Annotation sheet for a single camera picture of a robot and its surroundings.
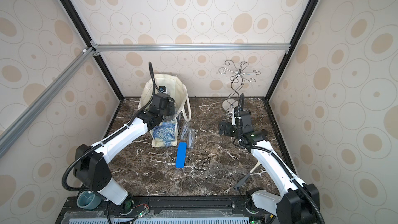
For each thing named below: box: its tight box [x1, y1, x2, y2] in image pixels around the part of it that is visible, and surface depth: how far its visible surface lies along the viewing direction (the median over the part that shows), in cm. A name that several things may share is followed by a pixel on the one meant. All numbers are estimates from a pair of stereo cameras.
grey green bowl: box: [76, 190, 103, 210], surface depth 73 cm
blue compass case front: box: [175, 142, 188, 168], surface depth 91 cm
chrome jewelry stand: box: [218, 59, 262, 116], surface depth 96 cm
